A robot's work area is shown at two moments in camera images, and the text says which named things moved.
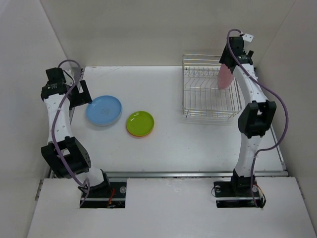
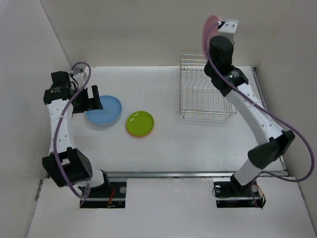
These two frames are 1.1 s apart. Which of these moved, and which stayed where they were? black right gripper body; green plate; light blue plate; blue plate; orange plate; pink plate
Moved: pink plate; black right gripper body
Stayed: orange plate; blue plate; green plate; light blue plate
